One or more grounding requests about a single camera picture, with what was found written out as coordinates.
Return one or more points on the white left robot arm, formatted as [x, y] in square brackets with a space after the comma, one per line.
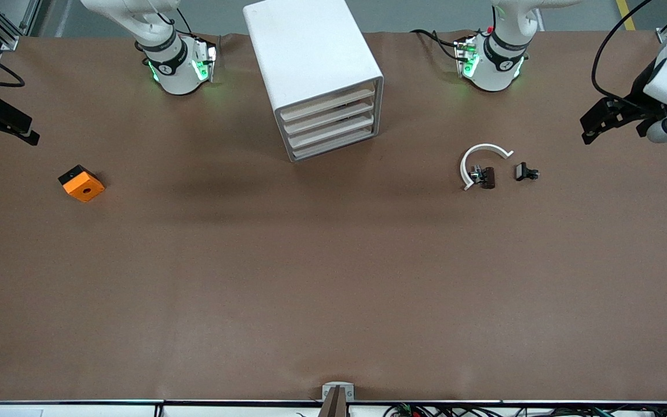
[493, 63]

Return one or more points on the brown table cover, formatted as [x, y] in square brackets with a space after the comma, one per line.
[333, 289]

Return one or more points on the orange and black block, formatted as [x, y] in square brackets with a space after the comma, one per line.
[84, 188]

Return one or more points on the grey metal bracket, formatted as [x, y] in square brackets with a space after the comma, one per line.
[326, 394]

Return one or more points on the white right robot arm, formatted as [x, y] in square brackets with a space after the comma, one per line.
[174, 69]

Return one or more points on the black square push button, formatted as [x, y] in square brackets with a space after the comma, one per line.
[521, 171]

